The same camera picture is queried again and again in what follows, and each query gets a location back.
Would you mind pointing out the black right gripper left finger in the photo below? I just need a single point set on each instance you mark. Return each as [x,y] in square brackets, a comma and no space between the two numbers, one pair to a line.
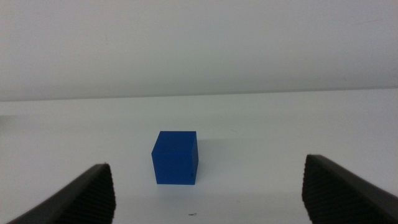
[87,199]

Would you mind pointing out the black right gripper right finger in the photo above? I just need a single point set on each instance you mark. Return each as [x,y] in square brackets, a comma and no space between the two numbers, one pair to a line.
[339,196]

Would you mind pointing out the blue cube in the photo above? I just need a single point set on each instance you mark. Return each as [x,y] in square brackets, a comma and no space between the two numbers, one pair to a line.
[174,161]

